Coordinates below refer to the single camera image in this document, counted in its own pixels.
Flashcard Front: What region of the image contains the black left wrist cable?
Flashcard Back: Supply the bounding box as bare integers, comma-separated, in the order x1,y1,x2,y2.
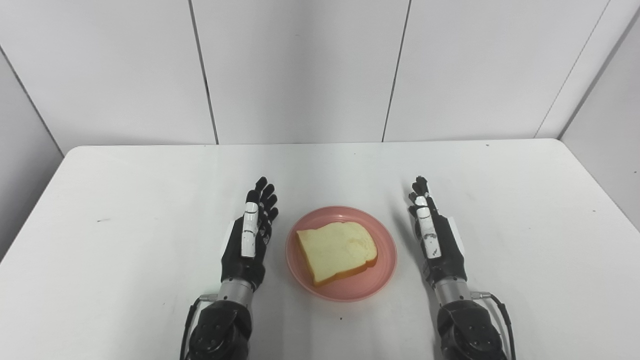
179,294,219,360

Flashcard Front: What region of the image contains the pink round plate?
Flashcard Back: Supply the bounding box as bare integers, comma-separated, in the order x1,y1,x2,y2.
285,206,398,302

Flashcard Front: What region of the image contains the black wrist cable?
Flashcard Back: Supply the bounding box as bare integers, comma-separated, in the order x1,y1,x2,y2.
471,292,517,360
179,294,219,360

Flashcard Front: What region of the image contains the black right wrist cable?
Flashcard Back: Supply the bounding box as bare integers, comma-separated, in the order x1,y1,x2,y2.
471,292,517,360

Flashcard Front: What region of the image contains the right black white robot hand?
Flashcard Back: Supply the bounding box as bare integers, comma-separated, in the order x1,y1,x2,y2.
407,175,468,290

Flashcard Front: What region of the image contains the slice of white bread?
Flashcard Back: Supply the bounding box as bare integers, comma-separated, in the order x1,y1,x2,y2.
296,221,379,287

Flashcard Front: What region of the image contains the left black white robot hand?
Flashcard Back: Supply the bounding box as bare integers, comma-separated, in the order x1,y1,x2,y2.
220,176,279,291

